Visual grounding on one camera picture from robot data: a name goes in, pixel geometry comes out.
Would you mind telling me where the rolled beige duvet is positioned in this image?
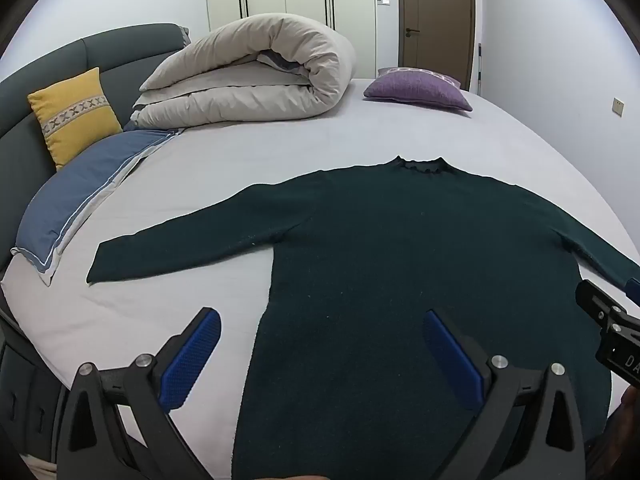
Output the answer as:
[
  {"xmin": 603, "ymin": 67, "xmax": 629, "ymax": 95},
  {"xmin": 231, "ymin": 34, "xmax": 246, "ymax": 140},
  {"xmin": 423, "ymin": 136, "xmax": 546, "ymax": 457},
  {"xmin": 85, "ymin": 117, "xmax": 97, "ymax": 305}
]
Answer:
[{"xmin": 131, "ymin": 13, "xmax": 357, "ymax": 130}]

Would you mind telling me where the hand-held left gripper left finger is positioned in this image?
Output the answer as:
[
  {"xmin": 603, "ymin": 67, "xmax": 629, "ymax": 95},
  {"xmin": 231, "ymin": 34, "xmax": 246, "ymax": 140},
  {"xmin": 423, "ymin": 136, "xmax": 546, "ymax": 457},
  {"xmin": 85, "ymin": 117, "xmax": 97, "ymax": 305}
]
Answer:
[{"xmin": 57, "ymin": 306, "xmax": 222, "ymax": 480}]

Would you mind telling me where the dark green sweater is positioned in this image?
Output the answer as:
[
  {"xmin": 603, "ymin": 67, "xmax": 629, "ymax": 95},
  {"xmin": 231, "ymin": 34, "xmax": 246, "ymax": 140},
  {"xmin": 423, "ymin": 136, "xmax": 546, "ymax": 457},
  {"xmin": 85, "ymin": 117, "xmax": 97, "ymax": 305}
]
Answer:
[{"xmin": 86, "ymin": 156, "xmax": 640, "ymax": 480}]

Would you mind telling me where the yellow pillow with embroidered band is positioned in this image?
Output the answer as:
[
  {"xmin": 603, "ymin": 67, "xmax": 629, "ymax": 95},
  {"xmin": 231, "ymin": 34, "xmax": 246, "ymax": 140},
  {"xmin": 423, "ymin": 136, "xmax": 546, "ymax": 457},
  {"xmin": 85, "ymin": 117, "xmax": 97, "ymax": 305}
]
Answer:
[{"xmin": 27, "ymin": 67, "xmax": 123, "ymax": 171}]

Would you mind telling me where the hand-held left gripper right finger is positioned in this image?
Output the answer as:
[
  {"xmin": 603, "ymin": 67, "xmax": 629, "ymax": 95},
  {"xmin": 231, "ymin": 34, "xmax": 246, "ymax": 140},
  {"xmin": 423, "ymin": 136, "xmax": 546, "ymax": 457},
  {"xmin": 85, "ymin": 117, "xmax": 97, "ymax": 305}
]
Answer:
[{"xmin": 424, "ymin": 308, "xmax": 587, "ymax": 480}]

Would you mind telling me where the brown door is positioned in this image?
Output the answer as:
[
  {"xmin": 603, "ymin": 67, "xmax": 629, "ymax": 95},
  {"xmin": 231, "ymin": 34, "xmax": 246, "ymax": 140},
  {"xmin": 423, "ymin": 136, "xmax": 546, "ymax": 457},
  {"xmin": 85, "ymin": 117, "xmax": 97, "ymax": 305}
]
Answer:
[{"xmin": 397, "ymin": 0, "xmax": 476, "ymax": 92}]

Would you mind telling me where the purple pillow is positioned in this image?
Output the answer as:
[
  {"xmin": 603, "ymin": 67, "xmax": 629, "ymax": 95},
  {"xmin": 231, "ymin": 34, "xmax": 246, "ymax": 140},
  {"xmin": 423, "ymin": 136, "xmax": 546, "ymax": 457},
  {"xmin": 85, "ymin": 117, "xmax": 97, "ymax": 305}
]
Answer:
[{"xmin": 363, "ymin": 66, "xmax": 473, "ymax": 112}]

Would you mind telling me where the blue pillow with white trim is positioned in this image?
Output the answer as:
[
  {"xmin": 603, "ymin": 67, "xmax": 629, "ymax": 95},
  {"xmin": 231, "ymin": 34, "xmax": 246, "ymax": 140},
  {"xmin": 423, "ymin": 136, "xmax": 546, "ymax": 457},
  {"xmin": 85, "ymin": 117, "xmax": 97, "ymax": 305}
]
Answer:
[{"xmin": 11, "ymin": 127, "xmax": 188, "ymax": 288}]

